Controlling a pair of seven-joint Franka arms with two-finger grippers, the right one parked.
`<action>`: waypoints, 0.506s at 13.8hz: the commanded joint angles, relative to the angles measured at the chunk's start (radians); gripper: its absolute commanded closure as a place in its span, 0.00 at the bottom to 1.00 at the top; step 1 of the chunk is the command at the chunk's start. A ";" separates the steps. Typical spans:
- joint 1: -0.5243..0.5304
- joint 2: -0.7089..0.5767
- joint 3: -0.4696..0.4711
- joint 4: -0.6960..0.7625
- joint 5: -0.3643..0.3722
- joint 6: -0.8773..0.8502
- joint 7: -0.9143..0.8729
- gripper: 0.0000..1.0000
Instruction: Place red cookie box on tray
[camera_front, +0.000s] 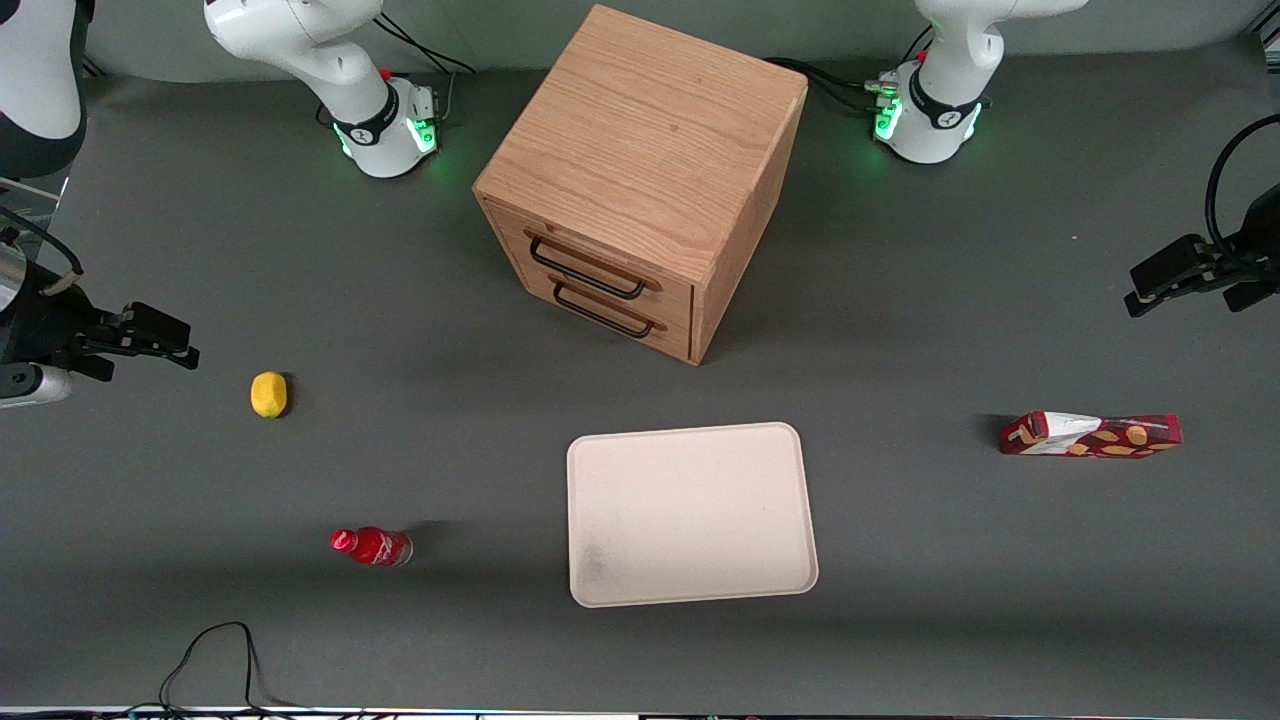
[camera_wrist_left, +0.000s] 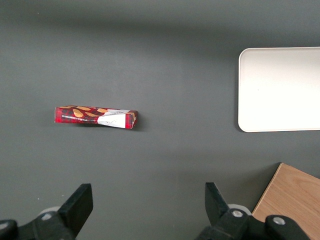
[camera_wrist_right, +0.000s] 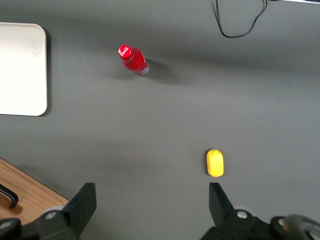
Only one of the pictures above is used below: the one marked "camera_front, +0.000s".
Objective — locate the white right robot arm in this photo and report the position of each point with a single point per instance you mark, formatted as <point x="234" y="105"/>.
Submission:
<point x="300" y="40"/>

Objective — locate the beige plastic tray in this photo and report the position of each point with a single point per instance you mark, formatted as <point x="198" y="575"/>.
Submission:
<point x="690" y="515"/>

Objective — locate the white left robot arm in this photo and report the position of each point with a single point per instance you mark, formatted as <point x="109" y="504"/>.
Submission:
<point x="940" y="120"/>

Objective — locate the red soda bottle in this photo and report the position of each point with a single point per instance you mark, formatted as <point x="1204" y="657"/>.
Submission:
<point x="375" y="547"/>

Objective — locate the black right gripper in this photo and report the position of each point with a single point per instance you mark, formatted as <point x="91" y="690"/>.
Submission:
<point x="40" y="322"/>

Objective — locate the red tartan shortbread cookie box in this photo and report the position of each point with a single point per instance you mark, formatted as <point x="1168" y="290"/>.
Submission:
<point x="1120" y="437"/>

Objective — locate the wooden drawer front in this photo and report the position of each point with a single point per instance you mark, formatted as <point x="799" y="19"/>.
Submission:
<point x="677" y="343"/>
<point x="677" y="300"/>

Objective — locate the wooden two-drawer cabinet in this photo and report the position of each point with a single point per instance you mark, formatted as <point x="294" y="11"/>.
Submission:
<point x="650" y="130"/>

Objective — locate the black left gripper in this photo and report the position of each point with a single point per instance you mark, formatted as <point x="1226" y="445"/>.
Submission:
<point x="1258" y="252"/>

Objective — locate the yellow lemon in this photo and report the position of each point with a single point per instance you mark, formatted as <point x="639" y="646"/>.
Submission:
<point x="268" y="395"/>

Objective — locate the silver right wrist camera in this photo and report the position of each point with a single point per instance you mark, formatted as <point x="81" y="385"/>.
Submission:
<point x="35" y="385"/>

